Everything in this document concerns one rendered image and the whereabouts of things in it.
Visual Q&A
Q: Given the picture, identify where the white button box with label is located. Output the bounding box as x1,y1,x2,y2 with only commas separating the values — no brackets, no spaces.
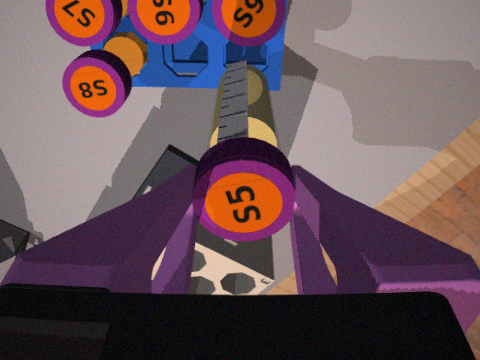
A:
0,219,31,283

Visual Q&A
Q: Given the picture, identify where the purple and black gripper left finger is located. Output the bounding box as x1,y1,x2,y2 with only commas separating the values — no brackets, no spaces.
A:
0,165,197,294

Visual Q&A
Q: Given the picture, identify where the blue tube rack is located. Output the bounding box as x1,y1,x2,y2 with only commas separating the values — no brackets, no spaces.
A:
90,0,286,91

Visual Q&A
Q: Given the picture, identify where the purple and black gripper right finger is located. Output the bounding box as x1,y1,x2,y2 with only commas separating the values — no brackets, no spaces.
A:
290,165,480,334

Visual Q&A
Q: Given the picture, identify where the grey flat mat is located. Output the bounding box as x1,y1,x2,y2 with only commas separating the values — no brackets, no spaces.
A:
0,0,480,250

